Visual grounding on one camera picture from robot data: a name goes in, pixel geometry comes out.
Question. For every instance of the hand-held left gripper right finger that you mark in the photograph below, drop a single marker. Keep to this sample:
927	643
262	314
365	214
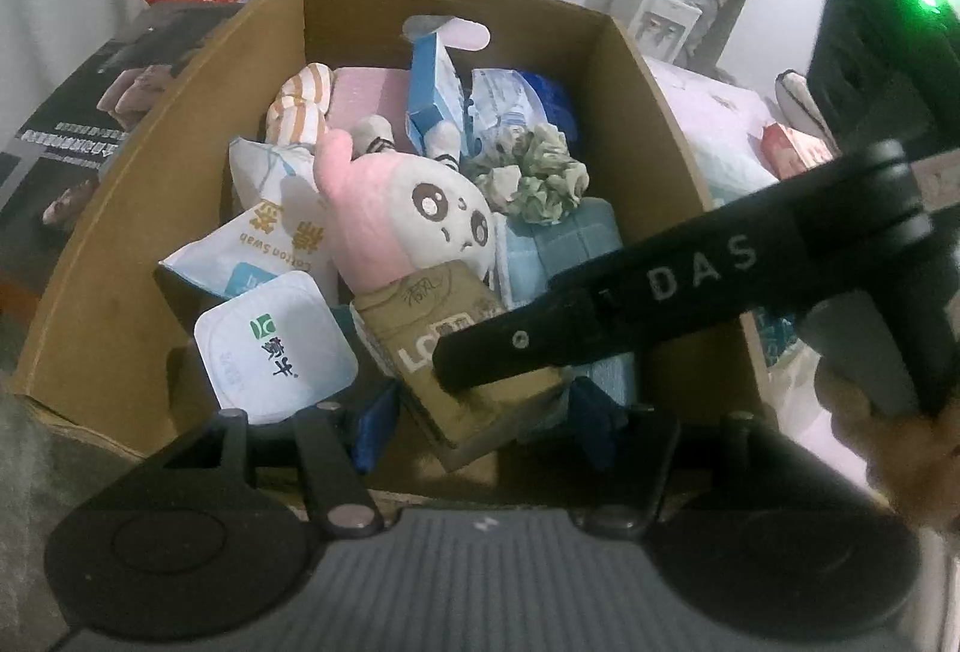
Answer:
596	427

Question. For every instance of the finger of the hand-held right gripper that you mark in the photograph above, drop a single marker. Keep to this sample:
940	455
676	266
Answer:
517	340

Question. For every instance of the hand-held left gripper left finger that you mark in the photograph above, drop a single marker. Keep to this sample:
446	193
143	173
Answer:
375	431

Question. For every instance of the brown cardboard carton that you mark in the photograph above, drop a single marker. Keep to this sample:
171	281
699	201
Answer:
397	322

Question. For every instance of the blue checked towel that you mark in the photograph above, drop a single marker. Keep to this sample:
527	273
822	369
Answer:
577	232

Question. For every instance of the white yogurt cup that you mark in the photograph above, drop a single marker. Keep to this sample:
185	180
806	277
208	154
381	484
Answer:
270	352

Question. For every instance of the pink white plush toy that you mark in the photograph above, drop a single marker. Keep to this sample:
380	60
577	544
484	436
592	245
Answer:
405	217

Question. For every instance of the green scrunchie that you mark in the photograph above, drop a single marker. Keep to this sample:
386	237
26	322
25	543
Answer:
547	172

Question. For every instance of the white cotton swab packet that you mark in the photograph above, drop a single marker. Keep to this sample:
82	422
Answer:
255	239

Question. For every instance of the blue wet wipes packet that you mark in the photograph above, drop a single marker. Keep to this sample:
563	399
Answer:
517	97

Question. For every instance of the blue white small box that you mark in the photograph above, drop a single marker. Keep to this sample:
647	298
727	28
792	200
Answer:
427	89

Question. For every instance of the pink flat pack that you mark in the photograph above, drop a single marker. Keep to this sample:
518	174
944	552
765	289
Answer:
367	93

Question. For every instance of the brown cardboard box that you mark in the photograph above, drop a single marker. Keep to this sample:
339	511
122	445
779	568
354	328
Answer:
112	292

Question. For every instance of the orange white striped cloth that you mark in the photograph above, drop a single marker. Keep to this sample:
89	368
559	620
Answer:
296	112

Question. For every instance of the person's right hand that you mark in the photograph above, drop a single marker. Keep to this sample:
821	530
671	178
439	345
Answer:
900	457

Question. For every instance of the pink tissue packet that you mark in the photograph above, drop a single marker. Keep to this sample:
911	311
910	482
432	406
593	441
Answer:
795	153

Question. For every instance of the pink printed bedsheet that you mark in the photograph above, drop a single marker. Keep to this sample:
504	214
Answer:
705	97

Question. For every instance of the white water dispenser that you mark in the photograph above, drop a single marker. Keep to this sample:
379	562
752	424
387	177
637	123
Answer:
645	14

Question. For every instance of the dark printed carton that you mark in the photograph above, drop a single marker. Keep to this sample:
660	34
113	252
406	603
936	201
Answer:
75	119

